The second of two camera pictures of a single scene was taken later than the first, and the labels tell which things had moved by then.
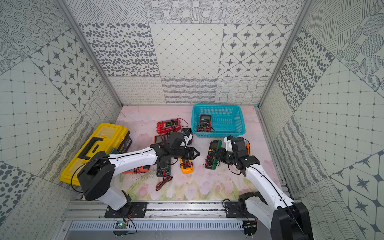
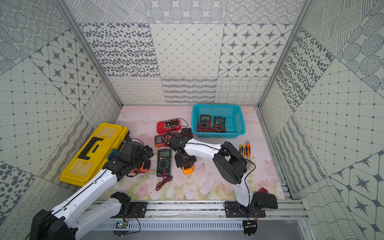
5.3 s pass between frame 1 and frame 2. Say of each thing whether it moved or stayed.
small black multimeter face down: stayed
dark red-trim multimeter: stayed
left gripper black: moved
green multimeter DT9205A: stayed
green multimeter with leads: moved
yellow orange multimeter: stayed
